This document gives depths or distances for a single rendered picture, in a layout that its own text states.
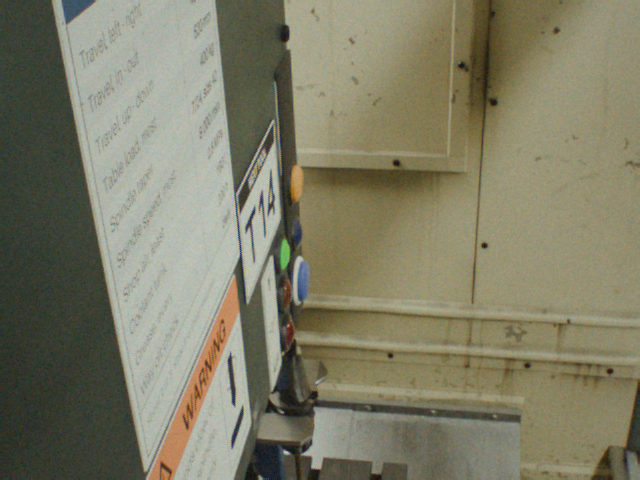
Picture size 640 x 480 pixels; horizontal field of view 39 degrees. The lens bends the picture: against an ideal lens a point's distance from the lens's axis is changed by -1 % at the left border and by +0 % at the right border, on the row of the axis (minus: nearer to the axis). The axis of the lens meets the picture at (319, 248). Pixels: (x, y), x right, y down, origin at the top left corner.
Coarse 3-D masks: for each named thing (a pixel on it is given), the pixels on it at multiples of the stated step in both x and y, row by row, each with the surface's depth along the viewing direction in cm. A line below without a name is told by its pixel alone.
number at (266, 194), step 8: (272, 160) 55; (272, 168) 55; (264, 176) 53; (272, 176) 55; (264, 184) 53; (272, 184) 55; (256, 192) 51; (264, 192) 53; (272, 192) 55; (256, 200) 51; (264, 200) 53; (272, 200) 56; (256, 208) 51; (264, 208) 53; (272, 208) 56; (264, 216) 53; (272, 216) 56; (264, 224) 54; (272, 224) 56; (264, 232) 54; (264, 240) 54
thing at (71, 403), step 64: (0, 0) 22; (256, 0) 49; (0, 64) 22; (256, 64) 50; (0, 128) 23; (64, 128) 26; (256, 128) 51; (0, 192) 23; (64, 192) 27; (0, 256) 23; (64, 256) 27; (0, 320) 23; (64, 320) 27; (256, 320) 53; (0, 384) 23; (64, 384) 27; (256, 384) 54; (0, 448) 23; (64, 448) 27; (128, 448) 33
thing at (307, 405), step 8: (312, 384) 115; (312, 392) 114; (272, 400) 112; (312, 400) 112; (272, 408) 113; (280, 408) 111; (288, 408) 111; (296, 408) 111; (304, 408) 111; (312, 416) 113
